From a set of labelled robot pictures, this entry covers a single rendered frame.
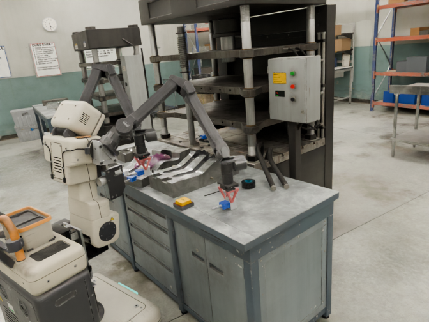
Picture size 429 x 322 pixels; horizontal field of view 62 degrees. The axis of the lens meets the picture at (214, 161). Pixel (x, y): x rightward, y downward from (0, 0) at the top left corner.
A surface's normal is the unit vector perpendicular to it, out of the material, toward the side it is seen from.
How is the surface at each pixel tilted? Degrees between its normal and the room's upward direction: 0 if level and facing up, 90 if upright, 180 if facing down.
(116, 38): 90
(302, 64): 90
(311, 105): 90
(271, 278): 90
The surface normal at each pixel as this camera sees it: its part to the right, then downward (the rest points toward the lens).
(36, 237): 0.78, 0.16
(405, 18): -0.84, 0.23
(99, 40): 0.53, 0.22
